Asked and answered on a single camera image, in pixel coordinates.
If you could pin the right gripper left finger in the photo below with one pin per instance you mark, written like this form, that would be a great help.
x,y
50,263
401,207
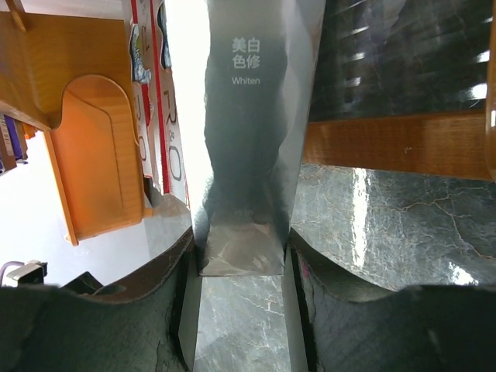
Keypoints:
x,y
145,321

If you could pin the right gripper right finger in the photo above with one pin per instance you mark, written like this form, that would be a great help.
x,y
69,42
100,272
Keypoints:
x,y
337,321

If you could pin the red silver R&O box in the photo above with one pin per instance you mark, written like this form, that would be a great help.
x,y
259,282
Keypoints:
x,y
171,154
143,50

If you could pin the purple toothpaste box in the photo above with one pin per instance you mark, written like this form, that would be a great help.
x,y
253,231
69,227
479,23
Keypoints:
x,y
13,144

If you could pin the silver toothpaste box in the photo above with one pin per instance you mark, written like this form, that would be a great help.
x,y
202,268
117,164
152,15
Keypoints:
x,y
243,76

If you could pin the wooden two-tier shelf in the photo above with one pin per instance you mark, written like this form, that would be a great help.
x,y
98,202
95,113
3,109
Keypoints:
x,y
69,77

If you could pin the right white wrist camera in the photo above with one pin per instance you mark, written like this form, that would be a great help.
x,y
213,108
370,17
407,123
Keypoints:
x,y
15,273

